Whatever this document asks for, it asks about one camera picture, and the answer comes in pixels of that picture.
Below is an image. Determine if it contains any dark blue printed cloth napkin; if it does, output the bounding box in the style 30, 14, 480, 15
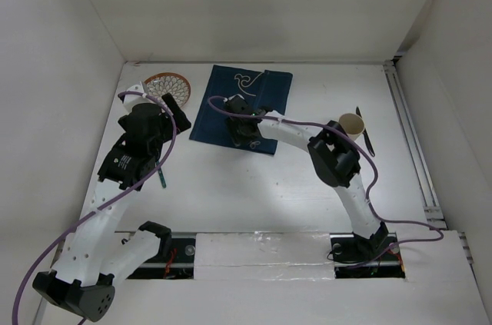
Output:
190, 65, 293, 155

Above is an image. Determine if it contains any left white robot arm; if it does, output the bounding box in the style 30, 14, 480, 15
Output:
32, 91, 191, 322

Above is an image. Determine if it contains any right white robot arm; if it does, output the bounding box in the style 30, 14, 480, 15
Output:
223, 95, 388, 264

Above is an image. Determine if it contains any floral plate with orange rim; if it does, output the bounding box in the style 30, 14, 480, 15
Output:
144, 72, 191, 108

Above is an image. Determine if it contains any beige paper cup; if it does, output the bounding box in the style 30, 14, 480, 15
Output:
338, 113, 365, 141

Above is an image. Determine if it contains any black knife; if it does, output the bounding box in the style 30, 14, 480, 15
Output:
356, 107, 375, 158

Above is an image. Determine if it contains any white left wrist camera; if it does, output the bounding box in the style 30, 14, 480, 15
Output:
118, 83, 148, 113

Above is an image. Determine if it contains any fork with green handle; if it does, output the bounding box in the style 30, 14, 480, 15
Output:
158, 167, 167, 189

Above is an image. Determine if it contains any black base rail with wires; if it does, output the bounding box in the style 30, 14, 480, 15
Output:
131, 232, 405, 281

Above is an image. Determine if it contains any aluminium rail at right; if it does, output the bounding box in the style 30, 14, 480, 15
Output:
383, 56, 476, 264

